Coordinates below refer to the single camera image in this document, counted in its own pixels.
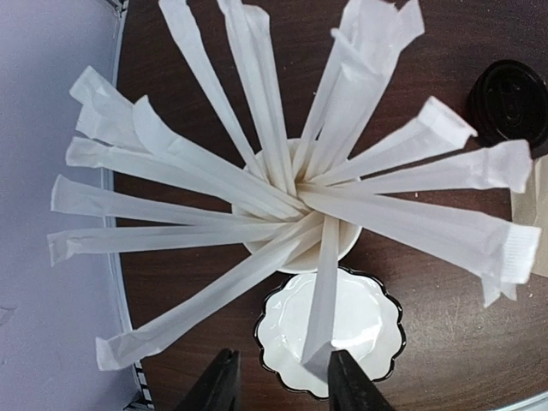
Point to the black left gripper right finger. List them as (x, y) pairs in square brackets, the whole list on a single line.
[(349, 387)]

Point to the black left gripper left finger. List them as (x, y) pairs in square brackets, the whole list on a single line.
[(219, 386)]

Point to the white paper straw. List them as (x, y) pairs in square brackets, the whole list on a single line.
[(318, 347)]

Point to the cream paper bag with handles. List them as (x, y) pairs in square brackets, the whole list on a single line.
[(530, 208)]

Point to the stack of black cup lids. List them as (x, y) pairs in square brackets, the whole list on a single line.
[(509, 102)]

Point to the bundle of white wrapped straws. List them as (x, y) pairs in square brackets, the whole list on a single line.
[(281, 195)]

